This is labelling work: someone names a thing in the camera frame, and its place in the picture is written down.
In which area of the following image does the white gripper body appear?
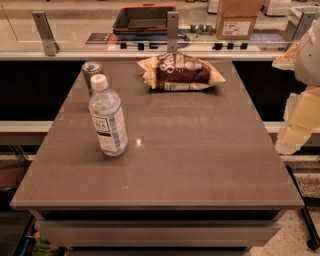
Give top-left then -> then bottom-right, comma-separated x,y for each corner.
284,86 -> 320,131

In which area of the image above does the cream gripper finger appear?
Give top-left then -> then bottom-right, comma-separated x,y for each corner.
275,122 -> 311,155

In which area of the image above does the brown chip bag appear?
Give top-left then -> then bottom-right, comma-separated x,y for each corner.
138,52 -> 226,91

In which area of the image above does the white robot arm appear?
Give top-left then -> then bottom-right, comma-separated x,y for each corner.
272,19 -> 320,155

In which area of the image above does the grey table with drawers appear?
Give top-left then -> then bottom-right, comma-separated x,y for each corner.
11,61 -> 303,256

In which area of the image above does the cardboard box with label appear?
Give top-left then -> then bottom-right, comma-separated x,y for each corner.
215,0 -> 262,40

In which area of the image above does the dark open tray box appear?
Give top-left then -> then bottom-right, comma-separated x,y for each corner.
113,3 -> 176,33

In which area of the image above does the clear plastic water bottle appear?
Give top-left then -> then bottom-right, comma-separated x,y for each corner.
88,74 -> 128,156

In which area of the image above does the silver drink can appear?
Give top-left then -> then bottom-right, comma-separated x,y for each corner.
82,61 -> 103,94

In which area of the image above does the right metal rail bracket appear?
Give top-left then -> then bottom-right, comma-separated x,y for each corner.
283,12 -> 316,47

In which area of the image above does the metal rail bracket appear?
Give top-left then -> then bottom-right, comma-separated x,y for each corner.
32,11 -> 60,56
167,11 -> 179,53
283,12 -> 316,47

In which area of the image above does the middle metal rail bracket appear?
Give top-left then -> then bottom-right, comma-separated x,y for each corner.
167,11 -> 179,53

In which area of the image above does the left metal rail bracket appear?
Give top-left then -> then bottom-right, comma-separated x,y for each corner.
32,11 -> 60,56

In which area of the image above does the glass barrier rail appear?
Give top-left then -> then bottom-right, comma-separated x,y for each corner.
0,41 -> 289,61

